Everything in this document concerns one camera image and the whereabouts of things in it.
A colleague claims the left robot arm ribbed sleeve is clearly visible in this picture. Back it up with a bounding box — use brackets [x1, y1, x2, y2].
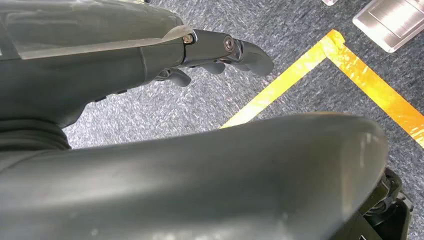
[0, 119, 72, 161]

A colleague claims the yellow floor tape strip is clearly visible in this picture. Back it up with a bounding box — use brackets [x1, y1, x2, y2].
[219, 29, 346, 130]
[321, 33, 424, 149]

